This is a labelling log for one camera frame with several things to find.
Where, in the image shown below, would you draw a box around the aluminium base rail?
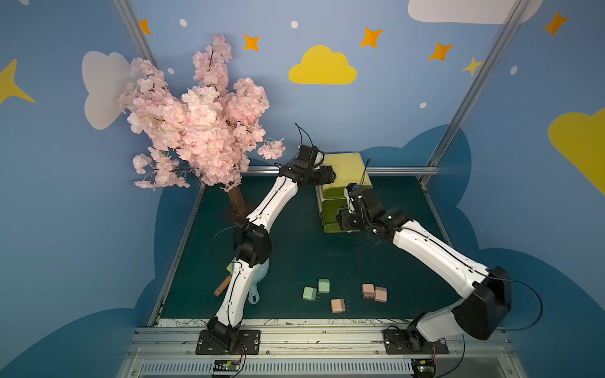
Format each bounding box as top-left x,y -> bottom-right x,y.
118,319 -> 526,377

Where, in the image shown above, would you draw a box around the left controller board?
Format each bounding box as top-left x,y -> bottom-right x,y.
212,360 -> 245,377

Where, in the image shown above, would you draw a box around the wooden handle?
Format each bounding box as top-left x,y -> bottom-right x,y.
214,276 -> 232,297

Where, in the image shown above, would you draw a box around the pink plug right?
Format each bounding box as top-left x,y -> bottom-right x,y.
374,287 -> 388,303

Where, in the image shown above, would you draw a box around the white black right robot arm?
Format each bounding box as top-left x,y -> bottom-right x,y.
337,184 -> 512,353

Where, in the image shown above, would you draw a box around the controller board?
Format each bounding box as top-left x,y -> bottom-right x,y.
212,360 -> 245,377
411,359 -> 436,378

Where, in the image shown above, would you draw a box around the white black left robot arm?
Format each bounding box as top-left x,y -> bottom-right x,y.
207,160 -> 337,350

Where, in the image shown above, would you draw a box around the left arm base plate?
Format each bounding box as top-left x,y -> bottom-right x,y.
195,329 -> 262,355

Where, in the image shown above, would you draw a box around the pink plug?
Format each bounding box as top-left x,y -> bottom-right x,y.
362,283 -> 376,300
330,298 -> 348,313
374,287 -> 388,303

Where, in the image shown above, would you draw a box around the right controller board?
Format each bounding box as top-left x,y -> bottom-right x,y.
411,359 -> 436,378

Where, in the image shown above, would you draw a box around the pink plug left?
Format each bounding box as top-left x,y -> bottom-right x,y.
362,283 -> 376,300

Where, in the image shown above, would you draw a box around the yellow green drawer cabinet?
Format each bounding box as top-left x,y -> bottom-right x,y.
316,153 -> 373,234

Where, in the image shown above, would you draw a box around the green plug middle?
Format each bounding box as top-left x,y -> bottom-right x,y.
318,278 -> 331,294

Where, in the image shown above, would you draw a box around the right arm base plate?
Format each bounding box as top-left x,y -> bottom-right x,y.
382,328 -> 449,355

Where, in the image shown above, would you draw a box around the green plug lower left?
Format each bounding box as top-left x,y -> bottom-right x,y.
302,286 -> 319,302

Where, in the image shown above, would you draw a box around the pink cherry blossom tree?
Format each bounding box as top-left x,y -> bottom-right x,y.
118,35 -> 285,218

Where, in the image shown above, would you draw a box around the green plug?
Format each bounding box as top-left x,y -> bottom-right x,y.
302,286 -> 319,302
318,278 -> 331,294

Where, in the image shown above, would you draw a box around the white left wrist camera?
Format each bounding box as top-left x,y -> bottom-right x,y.
295,145 -> 325,169

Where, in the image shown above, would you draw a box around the pink plug bottom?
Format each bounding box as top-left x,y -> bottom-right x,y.
330,298 -> 348,313

